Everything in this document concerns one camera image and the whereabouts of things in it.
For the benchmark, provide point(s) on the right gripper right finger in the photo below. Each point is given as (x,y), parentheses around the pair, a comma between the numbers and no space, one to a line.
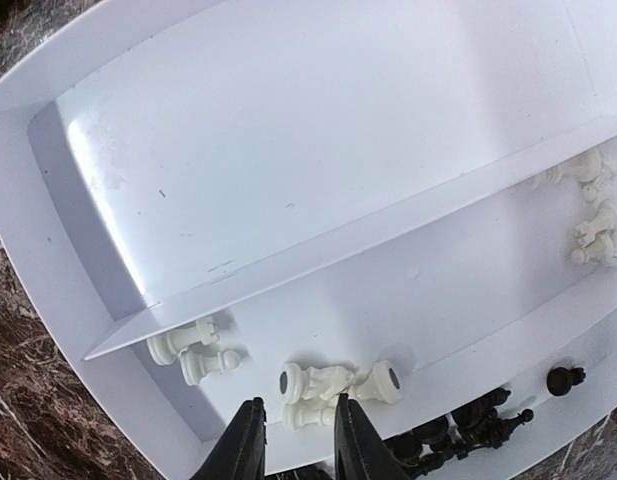
(359,452)

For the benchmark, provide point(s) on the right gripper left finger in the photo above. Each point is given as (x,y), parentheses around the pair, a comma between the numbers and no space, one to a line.
(239,454)

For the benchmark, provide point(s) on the white plastic compartment tray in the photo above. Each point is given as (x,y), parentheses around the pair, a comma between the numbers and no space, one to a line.
(211,201)

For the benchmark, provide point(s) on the pile of black chess pieces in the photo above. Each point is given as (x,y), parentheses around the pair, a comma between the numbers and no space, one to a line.
(473,426)

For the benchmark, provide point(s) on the pile of white chess pieces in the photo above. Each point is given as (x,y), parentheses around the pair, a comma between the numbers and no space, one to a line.
(490,301)

